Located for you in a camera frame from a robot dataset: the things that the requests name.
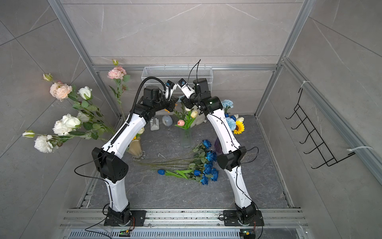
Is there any light blue carnation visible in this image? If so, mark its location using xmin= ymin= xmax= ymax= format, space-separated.
xmin=226 ymin=117 xmax=236 ymax=131
xmin=222 ymin=100 xmax=233 ymax=110

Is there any blue rose picked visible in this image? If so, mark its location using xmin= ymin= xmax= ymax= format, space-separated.
xmin=192 ymin=139 xmax=212 ymax=153
xmin=150 ymin=151 xmax=217 ymax=164
xmin=139 ymin=161 xmax=214 ymax=178

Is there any yellow wavy glass vase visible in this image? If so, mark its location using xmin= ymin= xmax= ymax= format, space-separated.
xmin=127 ymin=136 xmax=145 ymax=159

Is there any blue tulip pile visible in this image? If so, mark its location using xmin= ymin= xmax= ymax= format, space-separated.
xmin=176 ymin=170 xmax=201 ymax=178

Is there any blue rose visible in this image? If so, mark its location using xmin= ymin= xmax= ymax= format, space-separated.
xmin=187 ymin=172 xmax=209 ymax=185
xmin=208 ymin=168 xmax=218 ymax=181

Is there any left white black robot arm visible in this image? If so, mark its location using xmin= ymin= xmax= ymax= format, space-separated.
xmin=92 ymin=83 xmax=177 ymax=226

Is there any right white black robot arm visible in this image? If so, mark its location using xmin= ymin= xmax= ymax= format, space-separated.
xmin=181 ymin=96 xmax=258 ymax=225

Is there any cream tulip middle vase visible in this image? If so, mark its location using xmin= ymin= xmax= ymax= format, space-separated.
xmin=190 ymin=110 xmax=198 ymax=119

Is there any small grey round vase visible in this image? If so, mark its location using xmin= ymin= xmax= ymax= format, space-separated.
xmin=162 ymin=115 xmax=173 ymax=127

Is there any clear green glass vase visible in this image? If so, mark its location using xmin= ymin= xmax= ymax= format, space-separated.
xmin=181 ymin=128 xmax=193 ymax=148

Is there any purple glass vase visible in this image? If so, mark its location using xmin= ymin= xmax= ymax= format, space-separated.
xmin=214 ymin=138 xmax=223 ymax=154

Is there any yellow sunflower purple vase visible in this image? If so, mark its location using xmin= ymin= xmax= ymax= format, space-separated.
xmin=233 ymin=120 xmax=245 ymax=134

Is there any pink tulip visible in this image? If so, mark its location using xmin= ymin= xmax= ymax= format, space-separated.
xmin=177 ymin=119 xmax=185 ymax=127

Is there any pink rose middle left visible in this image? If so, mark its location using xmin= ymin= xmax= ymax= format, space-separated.
xmin=107 ymin=66 xmax=127 ymax=80

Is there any white rose tall stem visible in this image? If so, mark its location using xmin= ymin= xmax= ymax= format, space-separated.
xmin=78 ymin=86 xmax=93 ymax=100

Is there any white rose centre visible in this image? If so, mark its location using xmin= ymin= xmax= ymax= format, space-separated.
xmin=53 ymin=114 xmax=81 ymax=136

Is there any peach rose pair top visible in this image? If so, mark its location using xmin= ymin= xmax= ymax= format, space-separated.
xmin=50 ymin=83 xmax=73 ymax=101

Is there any small white rose left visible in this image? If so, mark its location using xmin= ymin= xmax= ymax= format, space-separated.
xmin=34 ymin=135 xmax=54 ymax=153

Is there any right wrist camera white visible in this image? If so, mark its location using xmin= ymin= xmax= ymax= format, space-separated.
xmin=178 ymin=78 xmax=195 ymax=99

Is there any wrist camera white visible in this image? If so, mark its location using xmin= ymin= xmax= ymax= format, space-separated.
xmin=178 ymin=78 xmax=195 ymax=99
xmin=165 ymin=80 xmax=177 ymax=101

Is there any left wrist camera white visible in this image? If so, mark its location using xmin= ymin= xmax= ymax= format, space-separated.
xmin=165 ymin=80 xmax=177 ymax=101

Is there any small white plastic bracket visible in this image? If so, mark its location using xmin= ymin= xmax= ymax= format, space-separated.
xmin=150 ymin=118 xmax=160 ymax=131

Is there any black corrugated cable conduit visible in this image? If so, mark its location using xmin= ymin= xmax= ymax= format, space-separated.
xmin=110 ymin=76 xmax=166 ymax=144

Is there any black wire hook rack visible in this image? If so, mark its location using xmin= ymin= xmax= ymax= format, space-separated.
xmin=285 ymin=88 xmax=356 ymax=169

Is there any metal base rail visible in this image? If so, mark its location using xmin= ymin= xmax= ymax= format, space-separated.
xmin=57 ymin=208 xmax=313 ymax=239

